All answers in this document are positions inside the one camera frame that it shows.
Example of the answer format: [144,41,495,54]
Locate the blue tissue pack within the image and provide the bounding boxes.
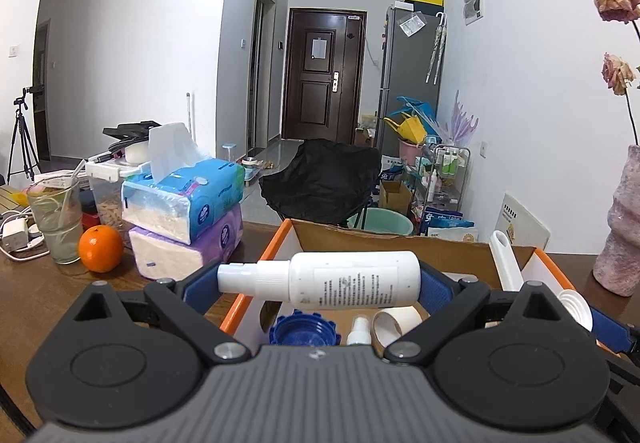
[121,122,246,245]

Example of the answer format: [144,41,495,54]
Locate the small dried pink rose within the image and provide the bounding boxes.
[601,53,640,146]

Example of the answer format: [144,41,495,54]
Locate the blue and white package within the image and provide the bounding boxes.
[380,156,407,184]

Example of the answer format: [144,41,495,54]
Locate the black handheld tool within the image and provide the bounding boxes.
[89,138,148,164]

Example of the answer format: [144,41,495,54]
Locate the white folded umbrella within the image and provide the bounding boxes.
[426,16,441,84]
[434,12,447,85]

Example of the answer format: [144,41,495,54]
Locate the white board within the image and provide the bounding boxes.
[495,192,552,253]

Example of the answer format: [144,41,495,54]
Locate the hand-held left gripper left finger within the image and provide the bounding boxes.
[75,264,252,366]

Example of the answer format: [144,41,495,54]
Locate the blue ribbed lid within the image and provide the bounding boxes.
[269,313,342,348]

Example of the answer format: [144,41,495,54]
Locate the metal wire rack cart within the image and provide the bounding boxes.
[415,146,472,219]

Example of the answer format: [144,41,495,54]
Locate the green plastic basin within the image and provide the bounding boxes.
[347,207,415,236]

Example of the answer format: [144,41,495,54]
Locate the grey interior door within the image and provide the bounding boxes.
[248,0,277,151]

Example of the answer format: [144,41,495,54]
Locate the orange fruit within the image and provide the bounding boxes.
[78,225,124,273]

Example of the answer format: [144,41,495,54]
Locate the black tripod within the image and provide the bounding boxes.
[6,86,43,184]

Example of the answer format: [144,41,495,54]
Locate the white mop handle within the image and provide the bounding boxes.
[185,92,197,144]

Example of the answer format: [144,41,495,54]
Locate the clear drinking straw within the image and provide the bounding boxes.
[60,159,86,224]

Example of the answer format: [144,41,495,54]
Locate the grey refrigerator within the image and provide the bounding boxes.
[376,3,447,155]

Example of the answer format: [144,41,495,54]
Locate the white bowl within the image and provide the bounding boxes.
[124,142,151,164]

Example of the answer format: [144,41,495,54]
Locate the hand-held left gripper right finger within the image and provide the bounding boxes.
[382,259,583,367]

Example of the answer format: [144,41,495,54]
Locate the clear food container white lid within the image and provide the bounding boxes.
[85,159,151,230]

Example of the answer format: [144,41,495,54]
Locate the blue printed sack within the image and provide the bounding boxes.
[422,206,463,236]

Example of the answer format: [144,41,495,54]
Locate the flat black device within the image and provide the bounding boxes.
[102,120,162,140]

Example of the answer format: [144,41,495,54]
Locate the pet bowl stand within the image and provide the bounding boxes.
[220,158,268,186]

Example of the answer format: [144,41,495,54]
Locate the small brown cardboard box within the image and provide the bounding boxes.
[378,180,414,216]

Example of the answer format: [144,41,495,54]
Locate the white cable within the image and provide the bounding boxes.
[0,235,53,264]

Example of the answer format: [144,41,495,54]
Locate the small white spray bottle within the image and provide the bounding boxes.
[346,316,373,348]

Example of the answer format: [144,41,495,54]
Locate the white stepped plastic cap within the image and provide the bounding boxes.
[554,289,594,331]

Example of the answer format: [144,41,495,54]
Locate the brown cardboard carton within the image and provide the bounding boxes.
[355,113,379,149]

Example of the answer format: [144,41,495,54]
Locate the white charger adapter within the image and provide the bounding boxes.
[2,218,30,251]

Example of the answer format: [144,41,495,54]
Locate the purple fairy wings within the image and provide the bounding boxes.
[447,90,480,146]

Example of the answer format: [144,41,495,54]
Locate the white tape roll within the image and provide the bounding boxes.
[372,305,431,351]

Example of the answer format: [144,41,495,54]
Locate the dark brown entrance door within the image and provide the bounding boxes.
[281,7,367,146]

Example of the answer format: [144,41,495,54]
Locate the black folding chair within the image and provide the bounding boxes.
[259,138,383,229]

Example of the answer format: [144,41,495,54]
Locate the yellow bag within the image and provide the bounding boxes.
[382,114,428,144]

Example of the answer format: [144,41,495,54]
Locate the pink plastic bucket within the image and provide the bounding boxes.
[398,137,428,166]

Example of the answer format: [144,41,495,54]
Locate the red and black box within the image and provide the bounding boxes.
[80,193,101,230]

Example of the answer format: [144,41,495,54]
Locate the purple tissue pack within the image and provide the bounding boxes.
[128,206,244,281]

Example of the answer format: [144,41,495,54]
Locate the pink textured vase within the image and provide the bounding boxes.
[592,144,640,298]

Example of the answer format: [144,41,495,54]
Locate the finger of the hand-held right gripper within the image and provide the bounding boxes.
[604,356,640,391]
[587,304,640,355]

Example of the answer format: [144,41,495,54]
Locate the clear plastic bag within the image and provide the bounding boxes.
[398,13,427,36]

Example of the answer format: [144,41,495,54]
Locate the blue bag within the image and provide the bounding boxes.
[395,96,441,129]

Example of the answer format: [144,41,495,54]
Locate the clear drinking glass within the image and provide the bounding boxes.
[26,179,83,265]

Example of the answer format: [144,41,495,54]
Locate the white brush with red bristles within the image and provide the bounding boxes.
[489,229,525,292]

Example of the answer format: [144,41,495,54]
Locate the orange-edged cardboard box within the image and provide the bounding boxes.
[219,218,626,359]

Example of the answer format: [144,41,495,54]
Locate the flat white box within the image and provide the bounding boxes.
[34,168,91,189]

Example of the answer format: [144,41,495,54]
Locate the white printed sack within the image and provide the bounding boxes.
[427,218,478,242]

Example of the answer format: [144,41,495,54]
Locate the large white spray bottle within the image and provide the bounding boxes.
[216,250,422,311]

